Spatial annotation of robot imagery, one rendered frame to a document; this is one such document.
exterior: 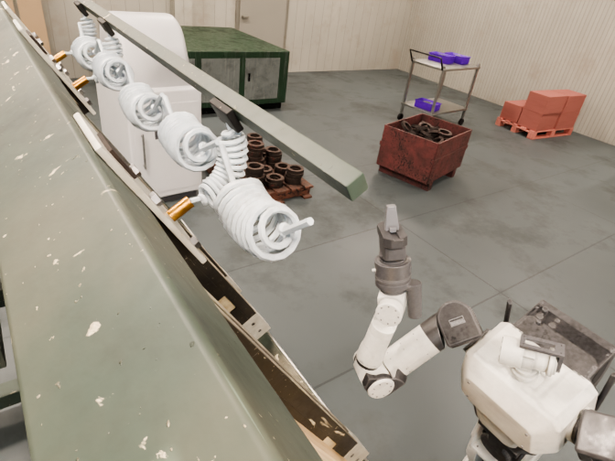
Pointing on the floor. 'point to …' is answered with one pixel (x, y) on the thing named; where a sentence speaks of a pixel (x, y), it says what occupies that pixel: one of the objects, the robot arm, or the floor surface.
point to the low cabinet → (239, 64)
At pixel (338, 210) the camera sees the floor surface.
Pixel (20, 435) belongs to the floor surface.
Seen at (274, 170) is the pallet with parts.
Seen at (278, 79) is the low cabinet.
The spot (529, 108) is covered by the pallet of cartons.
